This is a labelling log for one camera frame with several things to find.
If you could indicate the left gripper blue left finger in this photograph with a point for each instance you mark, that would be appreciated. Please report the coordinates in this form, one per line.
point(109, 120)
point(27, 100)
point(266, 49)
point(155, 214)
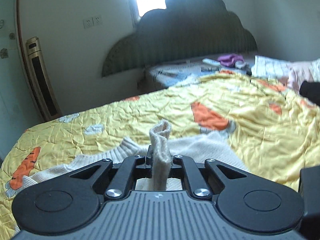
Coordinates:
point(149, 156)

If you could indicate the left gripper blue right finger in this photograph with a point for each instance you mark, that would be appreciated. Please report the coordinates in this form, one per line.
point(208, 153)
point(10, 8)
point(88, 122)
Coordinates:
point(172, 161)

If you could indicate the white knitted sweater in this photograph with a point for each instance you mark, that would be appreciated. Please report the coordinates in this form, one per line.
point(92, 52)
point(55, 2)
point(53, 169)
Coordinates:
point(160, 154)

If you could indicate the grey patterned bed sheet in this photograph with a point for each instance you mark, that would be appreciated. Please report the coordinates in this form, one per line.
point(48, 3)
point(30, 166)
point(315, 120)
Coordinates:
point(184, 72)

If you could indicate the yellow carrot print quilt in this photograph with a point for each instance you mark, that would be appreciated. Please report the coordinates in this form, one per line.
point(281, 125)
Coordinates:
point(256, 125)

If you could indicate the white remote control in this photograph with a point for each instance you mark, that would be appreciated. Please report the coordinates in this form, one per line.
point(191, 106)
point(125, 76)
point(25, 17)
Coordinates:
point(211, 62)

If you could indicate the purple cloth on bed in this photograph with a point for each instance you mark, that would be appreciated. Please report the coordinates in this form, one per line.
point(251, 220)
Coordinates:
point(230, 60)

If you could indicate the gold standing air conditioner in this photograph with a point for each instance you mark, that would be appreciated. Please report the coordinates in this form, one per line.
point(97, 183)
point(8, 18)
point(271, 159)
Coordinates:
point(40, 83)

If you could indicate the white striped pillow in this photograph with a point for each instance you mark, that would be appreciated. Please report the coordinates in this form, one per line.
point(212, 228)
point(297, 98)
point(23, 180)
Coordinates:
point(269, 68)

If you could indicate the grey cloud shaped headboard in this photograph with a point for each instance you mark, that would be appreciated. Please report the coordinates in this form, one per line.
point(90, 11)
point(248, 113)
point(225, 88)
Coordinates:
point(183, 30)

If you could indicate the sliding wardrobe with flower decals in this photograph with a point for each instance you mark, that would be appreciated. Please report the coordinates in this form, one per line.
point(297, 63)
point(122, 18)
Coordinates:
point(18, 110)

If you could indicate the pink cloth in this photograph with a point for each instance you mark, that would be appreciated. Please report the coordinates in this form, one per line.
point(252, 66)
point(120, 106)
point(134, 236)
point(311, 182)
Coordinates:
point(298, 73)

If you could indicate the black dark object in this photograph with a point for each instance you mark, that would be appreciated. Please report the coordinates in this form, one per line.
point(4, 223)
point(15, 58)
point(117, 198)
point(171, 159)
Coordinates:
point(311, 91)

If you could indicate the white wall socket panel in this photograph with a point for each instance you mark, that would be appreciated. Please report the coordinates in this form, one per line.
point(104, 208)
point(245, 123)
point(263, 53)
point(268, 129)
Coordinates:
point(92, 21)

